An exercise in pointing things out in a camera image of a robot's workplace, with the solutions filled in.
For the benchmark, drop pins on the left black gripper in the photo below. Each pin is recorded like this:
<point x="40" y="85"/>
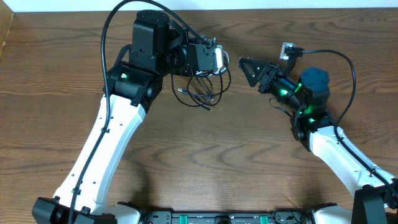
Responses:
<point x="183" y="71"/>

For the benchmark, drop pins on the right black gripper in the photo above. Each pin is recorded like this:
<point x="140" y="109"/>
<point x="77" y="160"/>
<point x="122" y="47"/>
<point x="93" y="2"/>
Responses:
<point x="272" y="70"/>

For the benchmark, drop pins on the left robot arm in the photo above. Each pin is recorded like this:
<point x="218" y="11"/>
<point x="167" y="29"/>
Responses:
<point x="161" y="45"/>

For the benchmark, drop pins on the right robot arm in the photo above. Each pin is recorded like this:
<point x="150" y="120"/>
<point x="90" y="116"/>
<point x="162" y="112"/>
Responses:
<point x="373" y="189"/>

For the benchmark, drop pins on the wooden side panel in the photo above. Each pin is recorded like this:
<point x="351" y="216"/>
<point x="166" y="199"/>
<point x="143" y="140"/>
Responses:
<point x="6" y="19"/>

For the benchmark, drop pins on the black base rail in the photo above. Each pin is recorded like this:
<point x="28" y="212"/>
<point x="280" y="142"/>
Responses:
<point x="281" y="215"/>

